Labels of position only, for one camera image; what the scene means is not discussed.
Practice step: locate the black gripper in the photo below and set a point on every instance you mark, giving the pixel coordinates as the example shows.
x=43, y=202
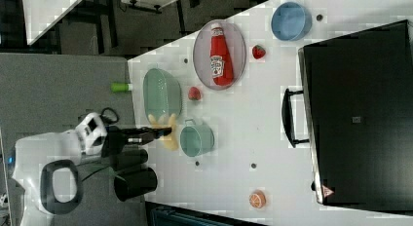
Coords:
x=116, y=138

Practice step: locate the peeled toy banana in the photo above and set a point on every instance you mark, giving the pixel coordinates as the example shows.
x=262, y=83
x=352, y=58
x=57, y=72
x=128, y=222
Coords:
x=166, y=122

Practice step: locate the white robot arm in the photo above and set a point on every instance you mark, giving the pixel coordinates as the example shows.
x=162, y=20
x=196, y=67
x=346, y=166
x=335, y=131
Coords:
x=46, y=165

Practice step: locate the green mug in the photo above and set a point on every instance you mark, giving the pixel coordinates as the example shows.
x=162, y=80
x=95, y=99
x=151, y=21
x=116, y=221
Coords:
x=196, y=139

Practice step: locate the black cylinder cup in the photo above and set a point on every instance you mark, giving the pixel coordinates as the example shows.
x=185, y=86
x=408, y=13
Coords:
x=134, y=184
x=128, y=159

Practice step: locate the green perforated colander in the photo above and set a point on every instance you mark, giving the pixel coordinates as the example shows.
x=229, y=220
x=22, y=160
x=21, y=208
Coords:
x=162, y=94

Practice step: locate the pink toy strawberry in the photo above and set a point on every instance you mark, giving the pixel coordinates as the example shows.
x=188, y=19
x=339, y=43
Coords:
x=194, y=94

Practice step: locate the green marker pen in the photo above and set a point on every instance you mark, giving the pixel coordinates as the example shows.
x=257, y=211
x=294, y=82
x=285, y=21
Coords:
x=121, y=87

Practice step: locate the red ketchup bottle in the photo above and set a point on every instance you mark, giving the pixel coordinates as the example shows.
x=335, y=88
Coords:
x=220, y=59

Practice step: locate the grey round plate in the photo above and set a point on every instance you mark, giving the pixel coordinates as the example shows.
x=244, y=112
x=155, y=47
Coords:
x=235, y=44

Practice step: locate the orange slice toy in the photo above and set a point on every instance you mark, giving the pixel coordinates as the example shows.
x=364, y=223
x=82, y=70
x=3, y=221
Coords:
x=257, y=199

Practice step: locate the red toy strawberry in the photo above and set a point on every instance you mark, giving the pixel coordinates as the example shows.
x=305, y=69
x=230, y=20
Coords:
x=258, y=52

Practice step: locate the white side table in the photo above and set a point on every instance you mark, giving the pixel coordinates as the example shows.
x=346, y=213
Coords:
x=41, y=15

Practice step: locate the blue bowl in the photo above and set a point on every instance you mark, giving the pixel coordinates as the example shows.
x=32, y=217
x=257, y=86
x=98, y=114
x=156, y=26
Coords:
x=291, y=21

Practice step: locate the black toaster oven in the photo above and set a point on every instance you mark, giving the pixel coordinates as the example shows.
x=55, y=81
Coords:
x=358, y=98

